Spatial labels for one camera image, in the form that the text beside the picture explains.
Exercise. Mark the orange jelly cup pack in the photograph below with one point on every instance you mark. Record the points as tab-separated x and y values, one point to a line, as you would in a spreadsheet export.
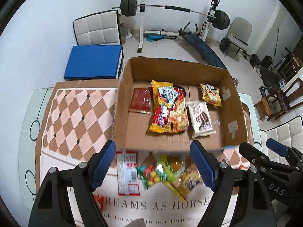
176	163

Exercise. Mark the green gumball candy bag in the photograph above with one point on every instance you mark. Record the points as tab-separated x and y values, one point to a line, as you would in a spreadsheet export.
153	174

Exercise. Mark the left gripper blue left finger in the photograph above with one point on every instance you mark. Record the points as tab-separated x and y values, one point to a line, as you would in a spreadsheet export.
52	206

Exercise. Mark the yellow panda snack bag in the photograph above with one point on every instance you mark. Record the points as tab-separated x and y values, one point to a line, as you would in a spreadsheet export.
210	94

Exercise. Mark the dark red snack packet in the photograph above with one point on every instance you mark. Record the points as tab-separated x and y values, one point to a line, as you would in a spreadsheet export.
141	101

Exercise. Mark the black blue sit-up bench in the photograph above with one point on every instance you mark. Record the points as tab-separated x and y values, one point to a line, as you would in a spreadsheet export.
208	55

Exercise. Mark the open cardboard box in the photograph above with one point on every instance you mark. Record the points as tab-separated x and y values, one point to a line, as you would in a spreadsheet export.
152	113

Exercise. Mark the white chocolate wafer packet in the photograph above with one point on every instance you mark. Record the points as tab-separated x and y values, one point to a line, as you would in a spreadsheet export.
200	119

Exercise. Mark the yellow egg biscuit bag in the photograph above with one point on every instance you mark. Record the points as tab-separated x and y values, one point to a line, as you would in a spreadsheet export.
184	184

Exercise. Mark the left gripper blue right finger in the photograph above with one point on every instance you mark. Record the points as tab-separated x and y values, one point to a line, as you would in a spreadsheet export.
253	206

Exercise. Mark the orange panda snack bag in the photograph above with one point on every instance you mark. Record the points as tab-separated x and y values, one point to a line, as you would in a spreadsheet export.
100	201

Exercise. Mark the grey folding chair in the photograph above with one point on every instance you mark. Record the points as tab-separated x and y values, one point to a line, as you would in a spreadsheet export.
238	35

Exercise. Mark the checkered printed tablecloth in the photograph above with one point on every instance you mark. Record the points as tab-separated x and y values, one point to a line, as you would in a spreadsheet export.
77	122

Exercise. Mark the white chair with blue cushion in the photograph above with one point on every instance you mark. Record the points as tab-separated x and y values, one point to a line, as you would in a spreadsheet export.
98	53

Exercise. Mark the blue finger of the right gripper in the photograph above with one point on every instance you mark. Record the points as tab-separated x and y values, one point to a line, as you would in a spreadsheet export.
261	161
291	154

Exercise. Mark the dark wooden chair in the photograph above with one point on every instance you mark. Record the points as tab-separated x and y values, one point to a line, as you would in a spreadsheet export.
281	102

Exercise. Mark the barbell with black plates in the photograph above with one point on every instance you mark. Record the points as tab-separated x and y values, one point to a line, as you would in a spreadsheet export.
219	20

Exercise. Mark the white padded chair right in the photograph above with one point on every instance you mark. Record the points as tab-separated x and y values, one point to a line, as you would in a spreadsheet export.
289	134

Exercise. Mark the yellow instant noodle packet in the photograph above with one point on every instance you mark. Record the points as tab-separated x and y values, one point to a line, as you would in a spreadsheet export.
170	113

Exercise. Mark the white red long packet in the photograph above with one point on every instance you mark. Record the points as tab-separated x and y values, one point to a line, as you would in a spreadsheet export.
127	173

